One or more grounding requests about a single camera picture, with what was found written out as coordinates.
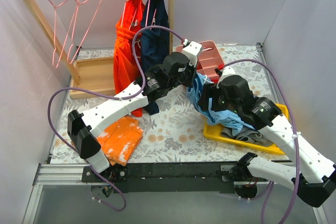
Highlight light blue shorts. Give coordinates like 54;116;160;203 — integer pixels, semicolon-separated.
185;72;254;137

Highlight pink wire hanger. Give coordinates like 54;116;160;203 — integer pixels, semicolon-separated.
64;0;103;64
39;0;82;69

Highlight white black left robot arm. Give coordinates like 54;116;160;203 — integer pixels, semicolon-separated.
67;52;198;182

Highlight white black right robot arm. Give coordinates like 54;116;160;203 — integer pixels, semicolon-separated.
198;74;335;207

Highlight navy blue hanging shorts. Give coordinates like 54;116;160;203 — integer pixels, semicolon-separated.
140;0;171;116

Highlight grey shorts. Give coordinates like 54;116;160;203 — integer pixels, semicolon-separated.
220;126;272;147

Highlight orange hanging shorts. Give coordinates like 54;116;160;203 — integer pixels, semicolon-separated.
112;0;145;118

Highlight pink hanger with orange shorts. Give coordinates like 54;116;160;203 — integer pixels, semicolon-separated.
116;0;144;33

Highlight pink hanger with navy shorts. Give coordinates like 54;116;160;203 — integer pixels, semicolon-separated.
145;0;157;27

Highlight pink divided organizer box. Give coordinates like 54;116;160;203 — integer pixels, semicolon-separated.
172;40;224;83

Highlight yellow plastic tray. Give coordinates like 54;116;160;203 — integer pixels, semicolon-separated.
204;110;284;155

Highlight floral table mat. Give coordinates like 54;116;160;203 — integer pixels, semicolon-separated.
48;44;278;164

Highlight wooden clothes rack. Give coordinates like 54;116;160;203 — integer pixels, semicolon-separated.
23;0;174;95

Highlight orange white folded cloth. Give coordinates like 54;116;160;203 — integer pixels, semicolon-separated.
97;116;143;166

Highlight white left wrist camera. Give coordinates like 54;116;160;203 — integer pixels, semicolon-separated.
182;41;203;68

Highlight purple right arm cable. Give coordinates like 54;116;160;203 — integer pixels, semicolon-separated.
222;58;301;224

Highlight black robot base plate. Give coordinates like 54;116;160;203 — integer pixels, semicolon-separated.
81;162;267;198

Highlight pink wire hanger on rack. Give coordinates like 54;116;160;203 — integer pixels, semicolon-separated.
39;0;82;69

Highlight aluminium frame rail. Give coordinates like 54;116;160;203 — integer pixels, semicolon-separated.
22;162;329;224

